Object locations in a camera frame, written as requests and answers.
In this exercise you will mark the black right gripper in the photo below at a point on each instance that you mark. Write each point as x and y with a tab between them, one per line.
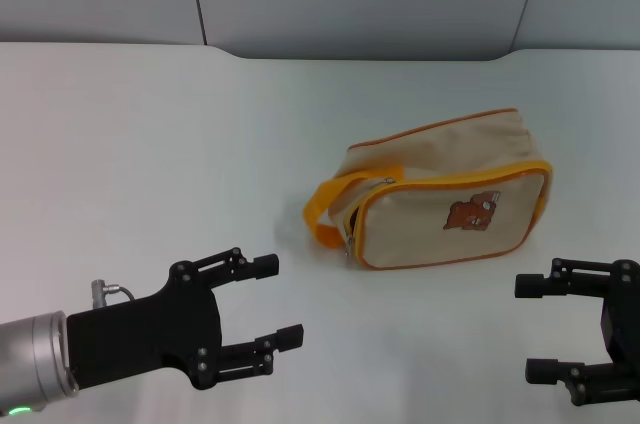
622	324

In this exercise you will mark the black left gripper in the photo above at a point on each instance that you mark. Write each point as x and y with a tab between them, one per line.
145	334

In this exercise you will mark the beige food bag orange trim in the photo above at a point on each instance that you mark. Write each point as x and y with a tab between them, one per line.
440	204

